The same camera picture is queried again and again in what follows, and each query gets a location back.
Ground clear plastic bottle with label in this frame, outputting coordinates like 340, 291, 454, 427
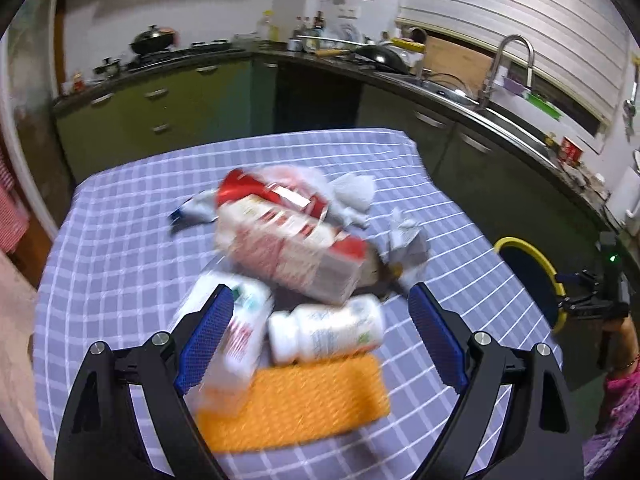
169, 270, 274, 417

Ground orange foam net sleeve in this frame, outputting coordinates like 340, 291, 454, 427
194, 353, 390, 453

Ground white pill bottle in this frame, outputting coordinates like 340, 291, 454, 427
268, 295, 385, 365

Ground silver foil pouch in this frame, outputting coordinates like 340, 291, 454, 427
387, 208, 430, 292

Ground red white milk carton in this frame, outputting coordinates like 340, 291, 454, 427
215, 195, 368, 304

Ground red soda can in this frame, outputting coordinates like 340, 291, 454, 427
214, 168, 329, 220

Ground white blue powder sachet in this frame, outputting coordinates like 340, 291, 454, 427
169, 190, 217, 226

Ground white tissue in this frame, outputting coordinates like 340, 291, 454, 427
320, 172, 376, 230

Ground yellow rimmed trash bin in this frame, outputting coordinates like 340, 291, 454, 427
494, 236, 567, 334

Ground steel kitchen faucet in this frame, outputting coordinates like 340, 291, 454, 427
476, 34, 536, 111

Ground person's right hand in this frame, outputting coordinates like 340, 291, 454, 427
603, 315, 639, 378

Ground white electric kettle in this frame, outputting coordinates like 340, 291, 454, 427
605, 167, 640, 226

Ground blue checkered tablecloth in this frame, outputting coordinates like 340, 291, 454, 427
34, 129, 552, 479

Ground red cup on counter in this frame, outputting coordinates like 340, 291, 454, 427
559, 136, 582, 166

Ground green base cabinets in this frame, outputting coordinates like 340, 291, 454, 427
52, 53, 608, 272

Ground steel sink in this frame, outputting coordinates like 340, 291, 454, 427
421, 81, 554, 165

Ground wooden cutting board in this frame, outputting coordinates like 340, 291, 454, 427
424, 36, 492, 98

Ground small black kettle pot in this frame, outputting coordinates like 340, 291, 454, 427
93, 58, 122, 79

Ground gas stove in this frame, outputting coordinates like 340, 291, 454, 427
126, 39, 242, 72

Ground white window blind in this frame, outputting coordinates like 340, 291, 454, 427
397, 0, 630, 122

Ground black pot on stove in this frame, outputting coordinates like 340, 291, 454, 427
130, 25, 177, 55

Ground black wok on counter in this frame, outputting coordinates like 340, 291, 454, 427
314, 44, 409, 75

